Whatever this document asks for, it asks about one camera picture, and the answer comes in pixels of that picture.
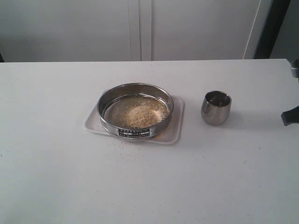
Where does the stainless steel cup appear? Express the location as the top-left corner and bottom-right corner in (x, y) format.
(201, 90), (232, 126)

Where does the round steel mesh sieve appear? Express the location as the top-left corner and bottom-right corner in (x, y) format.
(97, 83), (174, 141)

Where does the yellow grain mixture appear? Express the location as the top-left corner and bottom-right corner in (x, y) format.
(100, 96), (173, 141)

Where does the white rectangular plastic tray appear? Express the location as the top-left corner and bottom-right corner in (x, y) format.
(84, 96), (185, 145)

